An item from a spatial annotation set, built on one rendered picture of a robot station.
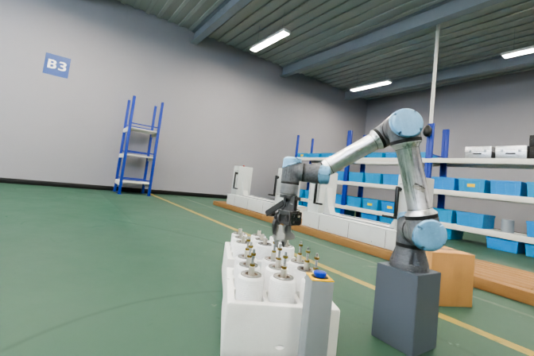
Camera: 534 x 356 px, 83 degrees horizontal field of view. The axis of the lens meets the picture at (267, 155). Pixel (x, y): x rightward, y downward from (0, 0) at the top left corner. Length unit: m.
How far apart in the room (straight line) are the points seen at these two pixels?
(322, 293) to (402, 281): 0.48
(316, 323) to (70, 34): 7.04
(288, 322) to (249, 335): 0.14
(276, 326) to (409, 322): 0.54
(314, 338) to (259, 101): 7.82
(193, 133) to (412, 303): 6.71
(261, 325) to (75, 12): 7.10
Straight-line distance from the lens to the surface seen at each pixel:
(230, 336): 1.15
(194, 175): 7.57
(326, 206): 3.92
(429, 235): 1.26
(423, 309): 1.44
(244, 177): 5.64
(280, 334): 1.17
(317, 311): 1.02
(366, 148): 1.36
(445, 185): 5.88
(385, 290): 1.45
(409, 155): 1.26
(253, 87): 8.52
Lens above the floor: 0.59
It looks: 5 degrees up
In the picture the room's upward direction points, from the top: 7 degrees clockwise
